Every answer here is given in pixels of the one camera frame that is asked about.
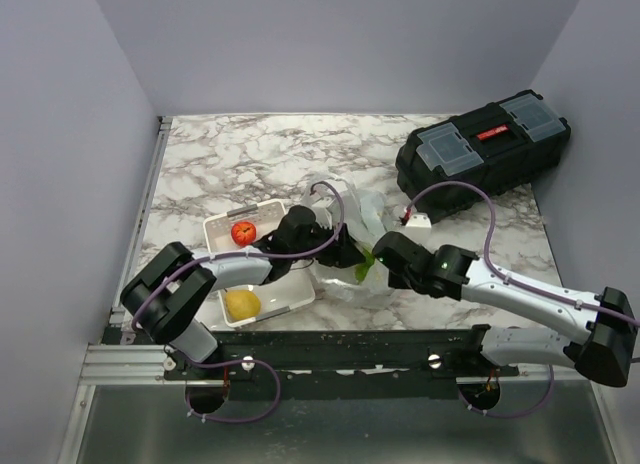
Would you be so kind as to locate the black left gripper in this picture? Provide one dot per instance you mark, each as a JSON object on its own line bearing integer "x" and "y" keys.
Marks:
{"x": 345, "y": 254}

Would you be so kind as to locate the dark fake grapes green leaf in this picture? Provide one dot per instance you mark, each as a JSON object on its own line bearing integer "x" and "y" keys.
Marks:
{"x": 362, "y": 269}

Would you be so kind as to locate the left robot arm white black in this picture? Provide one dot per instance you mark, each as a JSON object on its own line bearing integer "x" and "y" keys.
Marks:
{"x": 165, "y": 296}

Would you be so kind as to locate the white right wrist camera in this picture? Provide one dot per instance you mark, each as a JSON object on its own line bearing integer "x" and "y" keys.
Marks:
{"x": 417, "y": 220}

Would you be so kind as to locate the white perforated plastic tray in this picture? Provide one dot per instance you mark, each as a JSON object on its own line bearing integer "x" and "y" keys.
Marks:
{"x": 290, "y": 292}

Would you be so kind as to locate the black toolbox clear lids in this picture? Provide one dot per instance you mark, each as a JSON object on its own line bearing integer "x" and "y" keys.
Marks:
{"x": 495, "y": 148}

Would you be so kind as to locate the red fake apple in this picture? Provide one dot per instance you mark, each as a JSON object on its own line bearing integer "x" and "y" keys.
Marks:
{"x": 243, "y": 233}

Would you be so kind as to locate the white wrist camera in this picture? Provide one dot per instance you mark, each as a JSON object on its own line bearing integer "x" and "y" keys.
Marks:
{"x": 417, "y": 220}
{"x": 326, "y": 210}

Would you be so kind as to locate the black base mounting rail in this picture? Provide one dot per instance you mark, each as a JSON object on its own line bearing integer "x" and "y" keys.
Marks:
{"x": 330, "y": 365}

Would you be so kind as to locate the white plastic bag lemon print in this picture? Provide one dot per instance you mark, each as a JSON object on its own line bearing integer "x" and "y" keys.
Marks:
{"x": 365, "y": 214}

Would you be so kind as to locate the yellow fake pear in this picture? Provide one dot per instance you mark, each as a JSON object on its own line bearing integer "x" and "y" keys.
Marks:
{"x": 242, "y": 304}

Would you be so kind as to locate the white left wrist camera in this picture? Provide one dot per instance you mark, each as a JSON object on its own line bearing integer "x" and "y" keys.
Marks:
{"x": 326, "y": 210}

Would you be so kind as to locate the aluminium extrusion frame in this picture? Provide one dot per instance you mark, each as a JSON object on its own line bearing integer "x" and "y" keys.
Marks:
{"x": 114, "y": 360}

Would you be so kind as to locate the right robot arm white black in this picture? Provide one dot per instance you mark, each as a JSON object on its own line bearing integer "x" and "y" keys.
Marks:
{"x": 593, "y": 333}

